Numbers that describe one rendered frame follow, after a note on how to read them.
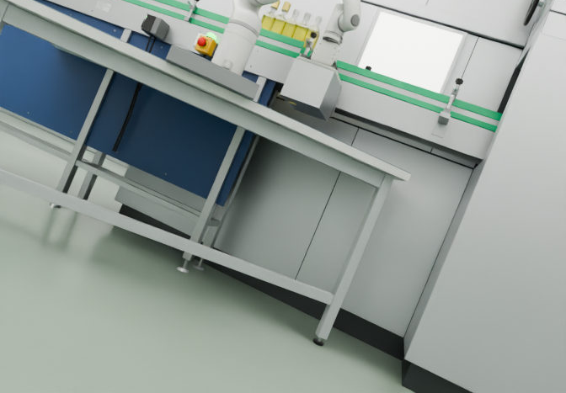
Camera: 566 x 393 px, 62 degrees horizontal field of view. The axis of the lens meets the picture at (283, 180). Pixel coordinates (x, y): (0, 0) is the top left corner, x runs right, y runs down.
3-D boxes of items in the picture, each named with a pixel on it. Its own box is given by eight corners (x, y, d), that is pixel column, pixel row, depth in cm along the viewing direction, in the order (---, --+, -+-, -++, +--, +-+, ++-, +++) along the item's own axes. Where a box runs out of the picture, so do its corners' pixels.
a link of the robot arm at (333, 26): (348, 39, 198) (334, 41, 206) (360, 11, 198) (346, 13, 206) (333, 29, 194) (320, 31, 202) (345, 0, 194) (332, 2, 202)
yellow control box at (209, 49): (212, 60, 215) (219, 45, 215) (206, 53, 208) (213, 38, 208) (200, 55, 217) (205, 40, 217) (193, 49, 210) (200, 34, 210)
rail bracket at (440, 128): (441, 139, 198) (462, 89, 199) (445, 130, 182) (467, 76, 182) (430, 135, 199) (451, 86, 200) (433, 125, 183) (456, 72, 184)
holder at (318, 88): (329, 124, 209) (343, 92, 209) (318, 108, 182) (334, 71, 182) (294, 112, 213) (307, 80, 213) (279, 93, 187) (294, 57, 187)
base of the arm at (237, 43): (249, 82, 166) (269, 35, 168) (199, 59, 163) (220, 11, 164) (243, 92, 185) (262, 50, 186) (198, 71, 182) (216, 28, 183)
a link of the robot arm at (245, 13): (237, 21, 167) (264, -40, 168) (213, 25, 182) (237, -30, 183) (263, 39, 174) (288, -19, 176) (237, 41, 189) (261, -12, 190)
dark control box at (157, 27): (162, 42, 223) (170, 25, 223) (154, 34, 215) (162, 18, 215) (148, 37, 225) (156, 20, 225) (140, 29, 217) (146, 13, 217)
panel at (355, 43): (439, 103, 219) (467, 35, 219) (439, 101, 216) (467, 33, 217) (267, 45, 243) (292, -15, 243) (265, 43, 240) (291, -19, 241)
